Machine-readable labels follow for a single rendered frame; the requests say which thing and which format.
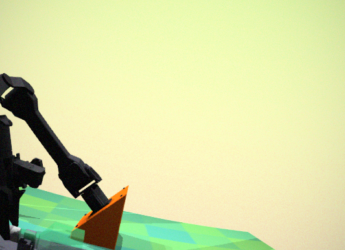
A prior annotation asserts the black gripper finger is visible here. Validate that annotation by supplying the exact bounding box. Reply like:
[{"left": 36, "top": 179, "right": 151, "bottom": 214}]
[
  {"left": 8, "top": 189, "right": 26, "bottom": 227},
  {"left": 0, "top": 202, "right": 14, "bottom": 240}
]

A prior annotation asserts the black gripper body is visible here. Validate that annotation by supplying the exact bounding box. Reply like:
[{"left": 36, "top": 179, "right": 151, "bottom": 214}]
[{"left": 0, "top": 150, "right": 27, "bottom": 207}]

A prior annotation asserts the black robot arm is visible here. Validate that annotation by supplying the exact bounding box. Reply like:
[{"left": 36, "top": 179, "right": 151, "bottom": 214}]
[{"left": 0, "top": 73, "right": 112, "bottom": 215}]

